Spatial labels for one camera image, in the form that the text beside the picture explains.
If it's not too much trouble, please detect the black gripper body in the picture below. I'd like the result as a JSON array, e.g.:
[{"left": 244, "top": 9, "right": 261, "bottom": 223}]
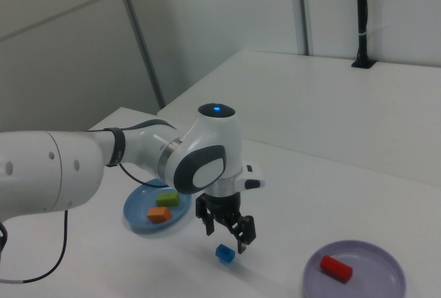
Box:
[{"left": 201, "top": 190, "right": 243, "bottom": 227}]

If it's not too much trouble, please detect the blue block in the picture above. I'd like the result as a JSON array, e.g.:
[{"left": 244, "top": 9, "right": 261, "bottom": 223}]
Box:
[{"left": 215, "top": 244, "right": 236, "bottom": 264}]

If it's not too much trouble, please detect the green block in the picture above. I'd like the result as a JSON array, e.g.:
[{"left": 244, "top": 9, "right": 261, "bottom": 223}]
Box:
[{"left": 155, "top": 190, "right": 181, "bottom": 208}]

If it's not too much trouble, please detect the orange block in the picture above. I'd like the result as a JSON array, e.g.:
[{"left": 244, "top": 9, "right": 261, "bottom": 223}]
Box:
[{"left": 147, "top": 206, "right": 173, "bottom": 225}]

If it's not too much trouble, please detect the red cylinder block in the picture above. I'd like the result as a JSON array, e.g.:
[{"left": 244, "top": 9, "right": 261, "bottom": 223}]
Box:
[{"left": 320, "top": 255, "right": 353, "bottom": 284}]

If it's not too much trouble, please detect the blue plate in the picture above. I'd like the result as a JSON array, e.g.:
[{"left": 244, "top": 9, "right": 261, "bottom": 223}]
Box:
[{"left": 123, "top": 178, "right": 192, "bottom": 234}]

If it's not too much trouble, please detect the purple plate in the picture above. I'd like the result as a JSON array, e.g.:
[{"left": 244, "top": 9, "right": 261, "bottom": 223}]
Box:
[{"left": 302, "top": 239, "right": 407, "bottom": 298}]

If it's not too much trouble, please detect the black pole with base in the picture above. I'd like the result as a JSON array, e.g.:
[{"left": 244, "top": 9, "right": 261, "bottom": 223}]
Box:
[{"left": 351, "top": 0, "right": 376, "bottom": 70}]

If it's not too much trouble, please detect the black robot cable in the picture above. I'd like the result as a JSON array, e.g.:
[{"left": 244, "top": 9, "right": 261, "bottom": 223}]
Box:
[{"left": 0, "top": 128, "right": 173, "bottom": 284}]

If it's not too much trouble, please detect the grey partition post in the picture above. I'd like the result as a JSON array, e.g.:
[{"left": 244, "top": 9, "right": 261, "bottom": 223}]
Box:
[
  {"left": 112, "top": 0, "right": 167, "bottom": 110},
  {"left": 295, "top": 0, "right": 315, "bottom": 56}
]

